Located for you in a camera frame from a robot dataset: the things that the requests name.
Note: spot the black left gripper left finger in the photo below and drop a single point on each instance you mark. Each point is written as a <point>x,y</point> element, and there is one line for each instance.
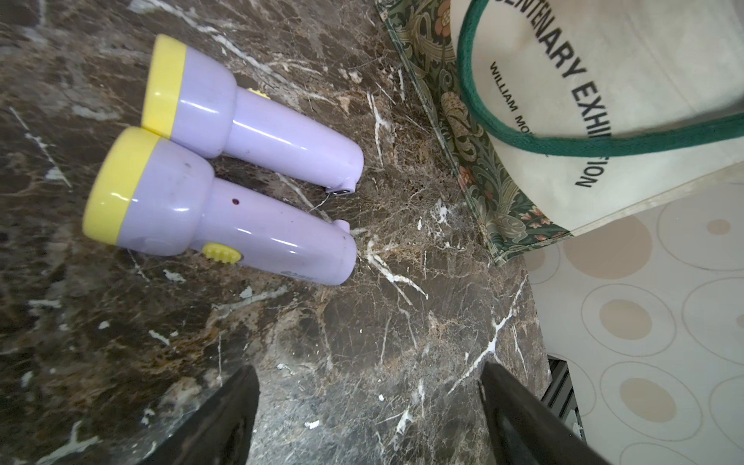
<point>220,432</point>

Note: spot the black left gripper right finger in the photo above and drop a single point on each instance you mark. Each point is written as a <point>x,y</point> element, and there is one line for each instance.
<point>521,429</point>

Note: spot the purple flashlight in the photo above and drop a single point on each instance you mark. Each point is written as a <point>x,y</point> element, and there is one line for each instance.
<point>159,198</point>

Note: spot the cream tote bag green handles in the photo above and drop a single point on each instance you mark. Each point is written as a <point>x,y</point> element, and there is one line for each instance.
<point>564,116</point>

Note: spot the purple flashlight sideways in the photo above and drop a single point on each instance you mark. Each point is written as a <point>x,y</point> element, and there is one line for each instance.
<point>194,101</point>

